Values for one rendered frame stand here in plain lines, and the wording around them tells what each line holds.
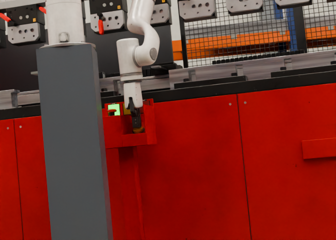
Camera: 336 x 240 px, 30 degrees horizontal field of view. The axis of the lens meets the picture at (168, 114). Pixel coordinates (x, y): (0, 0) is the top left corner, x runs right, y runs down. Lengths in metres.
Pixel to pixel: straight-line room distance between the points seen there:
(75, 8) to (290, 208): 1.11
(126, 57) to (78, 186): 0.56
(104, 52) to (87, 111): 1.33
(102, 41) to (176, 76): 0.78
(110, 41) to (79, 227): 1.50
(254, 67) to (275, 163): 0.42
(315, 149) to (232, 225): 0.44
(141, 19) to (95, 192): 0.73
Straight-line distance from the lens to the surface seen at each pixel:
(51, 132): 2.05
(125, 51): 2.35
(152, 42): 2.33
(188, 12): 2.68
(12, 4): 2.97
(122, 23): 2.74
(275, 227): 2.50
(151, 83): 2.96
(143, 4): 2.46
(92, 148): 2.03
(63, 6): 2.12
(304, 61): 2.60
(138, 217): 2.39
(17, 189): 2.79
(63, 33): 2.08
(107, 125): 2.35
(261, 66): 2.61
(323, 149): 2.45
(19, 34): 2.92
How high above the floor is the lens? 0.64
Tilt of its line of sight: 3 degrees up
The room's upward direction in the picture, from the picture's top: 5 degrees counter-clockwise
